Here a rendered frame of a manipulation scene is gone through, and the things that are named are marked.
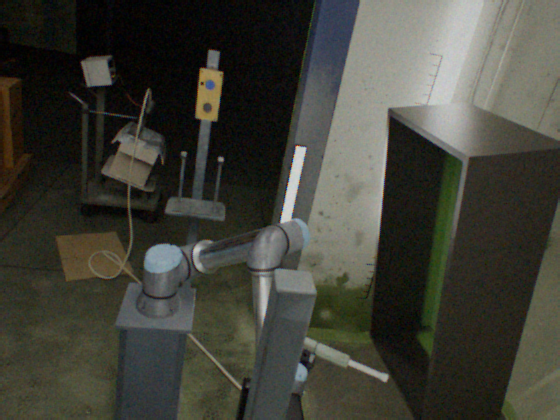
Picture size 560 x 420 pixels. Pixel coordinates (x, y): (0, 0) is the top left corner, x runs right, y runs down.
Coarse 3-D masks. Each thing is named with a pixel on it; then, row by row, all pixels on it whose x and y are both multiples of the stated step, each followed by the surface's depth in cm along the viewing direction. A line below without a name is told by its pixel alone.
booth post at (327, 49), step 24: (336, 0) 222; (312, 24) 237; (336, 24) 227; (312, 48) 230; (336, 48) 231; (312, 72) 235; (336, 72) 236; (312, 96) 240; (336, 96) 241; (312, 120) 245; (288, 144) 264; (312, 144) 251; (288, 168) 255; (312, 168) 257; (312, 192) 263; (288, 264) 282
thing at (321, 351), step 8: (304, 344) 209; (312, 344) 209; (320, 344) 211; (312, 352) 209; (320, 352) 208; (328, 352) 207; (336, 352) 208; (328, 360) 208; (336, 360) 207; (344, 360) 206; (352, 360) 207; (360, 368) 205; (368, 368) 205; (376, 376) 204; (384, 376) 203
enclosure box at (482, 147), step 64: (448, 128) 164; (512, 128) 163; (384, 192) 209; (448, 192) 216; (512, 192) 148; (384, 256) 225; (448, 256) 156; (512, 256) 160; (384, 320) 243; (448, 320) 167; (512, 320) 174; (448, 384) 182
